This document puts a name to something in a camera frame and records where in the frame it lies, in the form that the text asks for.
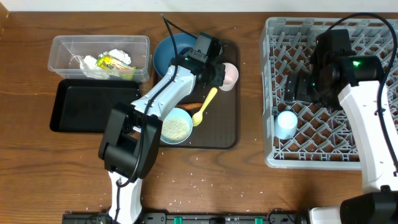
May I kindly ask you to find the pink plastic cup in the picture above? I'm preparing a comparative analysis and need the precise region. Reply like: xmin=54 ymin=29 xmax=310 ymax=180
xmin=219 ymin=63 xmax=239 ymax=91

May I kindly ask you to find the light blue plastic cup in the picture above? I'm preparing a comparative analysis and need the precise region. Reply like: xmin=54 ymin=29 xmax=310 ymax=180
xmin=274 ymin=111 xmax=298 ymax=140

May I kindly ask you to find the colourful snack wrapper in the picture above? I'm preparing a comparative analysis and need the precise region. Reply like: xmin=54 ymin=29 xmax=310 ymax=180
xmin=96 ymin=55 xmax=136 ymax=80

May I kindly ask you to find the white paper napkin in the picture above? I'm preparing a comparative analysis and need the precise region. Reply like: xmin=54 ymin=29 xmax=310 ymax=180
xmin=76 ymin=49 xmax=134 ymax=80

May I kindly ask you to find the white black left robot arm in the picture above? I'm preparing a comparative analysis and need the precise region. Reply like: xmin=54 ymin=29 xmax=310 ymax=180
xmin=98 ymin=32 xmax=225 ymax=223

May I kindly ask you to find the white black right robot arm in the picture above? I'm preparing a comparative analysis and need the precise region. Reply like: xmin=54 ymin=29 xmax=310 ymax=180
xmin=284 ymin=22 xmax=397 ymax=223

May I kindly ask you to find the grey plastic dishwasher rack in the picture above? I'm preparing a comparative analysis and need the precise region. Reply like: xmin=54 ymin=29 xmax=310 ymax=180
xmin=259 ymin=17 xmax=398 ymax=170

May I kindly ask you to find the clear plastic waste bin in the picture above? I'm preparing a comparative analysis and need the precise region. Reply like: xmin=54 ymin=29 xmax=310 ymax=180
xmin=48 ymin=35 xmax=151 ymax=82

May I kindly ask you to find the orange brown food piece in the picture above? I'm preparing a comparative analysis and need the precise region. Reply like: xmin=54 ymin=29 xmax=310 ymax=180
xmin=176 ymin=103 xmax=203 ymax=110

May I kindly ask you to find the yellow plastic spoon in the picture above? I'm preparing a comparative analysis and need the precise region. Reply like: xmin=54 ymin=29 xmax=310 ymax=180
xmin=192 ymin=87 xmax=218 ymax=126

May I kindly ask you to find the dark blue plate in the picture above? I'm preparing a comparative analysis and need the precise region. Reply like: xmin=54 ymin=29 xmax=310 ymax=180
xmin=153 ymin=33 xmax=196 ymax=77

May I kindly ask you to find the dark brown serving tray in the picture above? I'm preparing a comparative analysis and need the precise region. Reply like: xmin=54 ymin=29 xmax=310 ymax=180
xmin=160 ymin=40 xmax=240 ymax=150

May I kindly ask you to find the light blue bowl with rice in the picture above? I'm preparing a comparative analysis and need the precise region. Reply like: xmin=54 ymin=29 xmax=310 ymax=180
xmin=160 ymin=108 xmax=193 ymax=144

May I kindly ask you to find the black rectangular tray bin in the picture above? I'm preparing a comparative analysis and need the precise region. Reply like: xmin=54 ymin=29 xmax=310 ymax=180
xmin=50 ymin=79 xmax=141 ymax=133

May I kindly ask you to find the black rail at table edge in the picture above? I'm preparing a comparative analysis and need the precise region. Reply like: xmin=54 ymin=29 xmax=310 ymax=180
xmin=62 ymin=208 xmax=310 ymax=224

